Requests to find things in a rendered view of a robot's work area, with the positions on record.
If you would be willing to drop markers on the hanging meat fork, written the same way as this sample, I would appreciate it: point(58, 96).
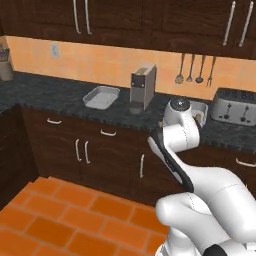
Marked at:
point(210, 78)

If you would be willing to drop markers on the beige jar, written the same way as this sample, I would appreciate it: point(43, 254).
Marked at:
point(6, 68)

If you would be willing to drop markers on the grey coffee machine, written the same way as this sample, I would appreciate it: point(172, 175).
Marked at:
point(143, 87)

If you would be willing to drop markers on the hanging ladle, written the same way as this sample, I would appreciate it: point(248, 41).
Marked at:
point(199, 79)

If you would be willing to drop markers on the silver toaster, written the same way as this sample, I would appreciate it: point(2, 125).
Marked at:
point(234, 106)

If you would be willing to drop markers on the clear empty tupperware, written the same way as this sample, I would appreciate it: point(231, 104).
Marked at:
point(101, 97)

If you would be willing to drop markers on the dark wooden corner cupboard run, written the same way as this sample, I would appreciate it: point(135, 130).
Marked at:
point(13, 153)

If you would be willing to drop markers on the dark wooden wall cupboard door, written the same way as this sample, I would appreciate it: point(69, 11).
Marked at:
point(116, 20)
point(40, 16)
point(193, 23)
point(250, 30)

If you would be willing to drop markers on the hanging small spoon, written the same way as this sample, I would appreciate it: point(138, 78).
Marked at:
point(190, 78)

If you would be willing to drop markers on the dark wooden base cupboard door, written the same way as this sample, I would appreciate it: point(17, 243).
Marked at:
point(110, 166)
point(156, 180)
point(56, 153)

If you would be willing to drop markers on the dark wooden drawer front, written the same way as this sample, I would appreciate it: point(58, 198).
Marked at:
point(36, 121)
point(126, 135)
point(220, 160)

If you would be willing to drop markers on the hanging slotted spoon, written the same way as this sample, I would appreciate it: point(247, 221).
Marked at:
point(180, 77)

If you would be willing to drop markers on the white wall outlet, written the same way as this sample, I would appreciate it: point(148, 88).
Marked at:
point(55, 50)

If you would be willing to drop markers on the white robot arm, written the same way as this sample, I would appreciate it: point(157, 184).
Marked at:
point(213, 200)

